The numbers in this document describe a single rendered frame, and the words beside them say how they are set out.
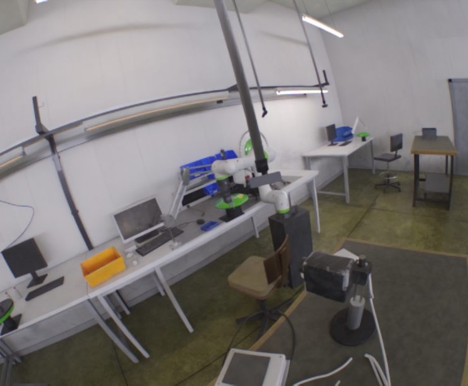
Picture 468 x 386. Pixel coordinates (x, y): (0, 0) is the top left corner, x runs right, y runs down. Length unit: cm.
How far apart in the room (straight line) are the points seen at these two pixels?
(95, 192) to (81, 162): 35
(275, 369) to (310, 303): 35
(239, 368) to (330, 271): 39
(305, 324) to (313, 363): 17
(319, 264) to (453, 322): 60
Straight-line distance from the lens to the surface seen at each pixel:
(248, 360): 71
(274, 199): 193
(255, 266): 175
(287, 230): 194
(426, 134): 438
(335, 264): 61
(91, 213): 249
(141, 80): 271
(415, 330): 88
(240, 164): 151
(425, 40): 578
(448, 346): 88
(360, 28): 608
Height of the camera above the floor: 168
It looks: 17 degrees down
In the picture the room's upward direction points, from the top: 14 degrees counter-clockwise
